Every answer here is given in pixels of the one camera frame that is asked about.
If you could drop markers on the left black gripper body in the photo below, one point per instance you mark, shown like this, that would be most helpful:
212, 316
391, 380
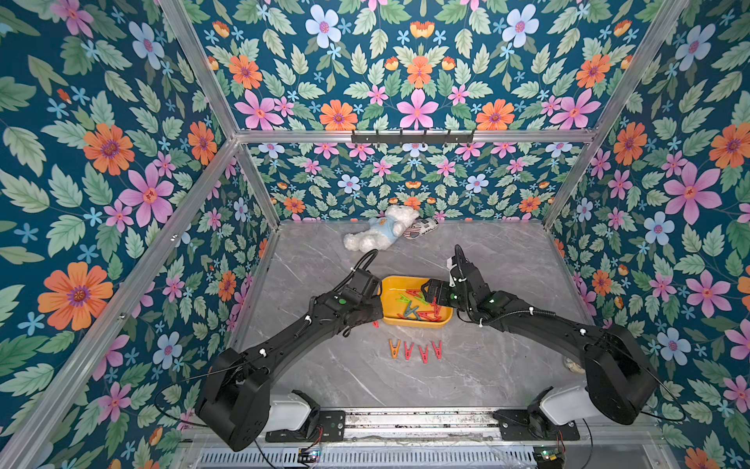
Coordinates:
368, 312

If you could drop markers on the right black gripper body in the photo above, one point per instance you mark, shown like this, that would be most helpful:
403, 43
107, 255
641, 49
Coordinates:
437, 293

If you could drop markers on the yellow plastic storage box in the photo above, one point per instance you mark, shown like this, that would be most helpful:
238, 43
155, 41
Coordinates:
404, 304

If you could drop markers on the orange clothespin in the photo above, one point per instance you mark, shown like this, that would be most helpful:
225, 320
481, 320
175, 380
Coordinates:
394, 345

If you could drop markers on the red clothespin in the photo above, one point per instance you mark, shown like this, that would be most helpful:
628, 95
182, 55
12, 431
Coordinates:
424, 352
438, 349
408, 350

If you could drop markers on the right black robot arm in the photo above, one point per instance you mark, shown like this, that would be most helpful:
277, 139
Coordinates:
619, 378

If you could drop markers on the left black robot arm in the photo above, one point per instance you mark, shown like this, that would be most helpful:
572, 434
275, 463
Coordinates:
236, 400

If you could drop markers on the white teddy bear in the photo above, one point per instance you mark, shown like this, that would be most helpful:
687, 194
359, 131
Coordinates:
382, 232

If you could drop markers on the small printed pouch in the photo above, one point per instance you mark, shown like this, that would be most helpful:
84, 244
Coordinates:
419, 228

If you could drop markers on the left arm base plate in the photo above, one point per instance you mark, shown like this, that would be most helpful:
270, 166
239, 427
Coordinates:
326, 426

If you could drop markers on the aluminium front rail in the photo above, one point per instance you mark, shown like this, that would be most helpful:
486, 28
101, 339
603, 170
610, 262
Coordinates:
466, 423

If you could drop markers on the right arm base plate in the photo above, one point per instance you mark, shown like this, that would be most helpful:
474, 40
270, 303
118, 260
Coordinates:
521, 425

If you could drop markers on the black hook rail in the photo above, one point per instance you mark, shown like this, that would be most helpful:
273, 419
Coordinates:
400, 137

